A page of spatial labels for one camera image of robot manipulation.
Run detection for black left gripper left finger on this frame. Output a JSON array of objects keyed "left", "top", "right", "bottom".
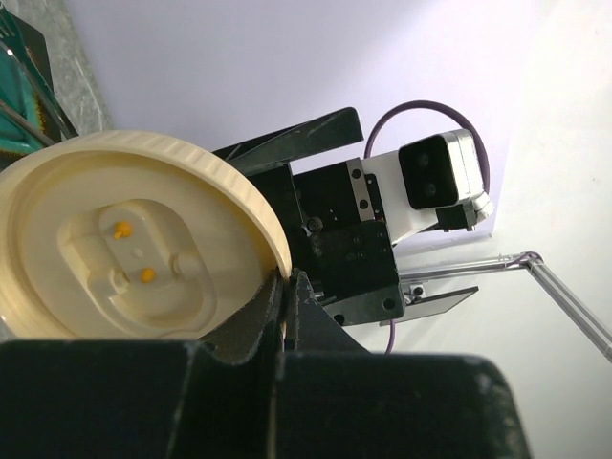
[{"left": 1, "top": 274, "right": 284, "bottom": 458}]

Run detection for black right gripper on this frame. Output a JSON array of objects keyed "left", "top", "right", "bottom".
[{"left": 213, "top": 107, "right": 405, "bottom": 326}]

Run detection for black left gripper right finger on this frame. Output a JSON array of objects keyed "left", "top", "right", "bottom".
[{"left": 270, "top": 271, "right": 531, "bottom": 458}]

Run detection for cream round lid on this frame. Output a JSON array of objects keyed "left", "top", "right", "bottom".
[{"left": 1, "top": 130, "right": 292, "bottom": 339}]

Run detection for steel serving tongs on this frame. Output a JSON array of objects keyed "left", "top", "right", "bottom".
[{"left": 1, "top": 41, "right": 78, "bottom": 147}]

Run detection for teal square ceramic plate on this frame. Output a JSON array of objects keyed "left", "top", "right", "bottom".
[{"left": 1, "top": 6, "right": 78, "bottom": 168}]

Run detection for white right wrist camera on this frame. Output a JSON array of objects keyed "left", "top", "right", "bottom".
[{"left": 362, "top": 129, "right": 493, "bottom": 245}]

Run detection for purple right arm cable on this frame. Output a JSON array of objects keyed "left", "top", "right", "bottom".
[{"left": 363, "top": 98, "right": 492, "bottom": 355}]

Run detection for aluminium frame rail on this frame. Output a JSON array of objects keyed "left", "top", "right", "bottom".
[{"left": 400, "top": 251, "right": 611, "bottom": 361}]

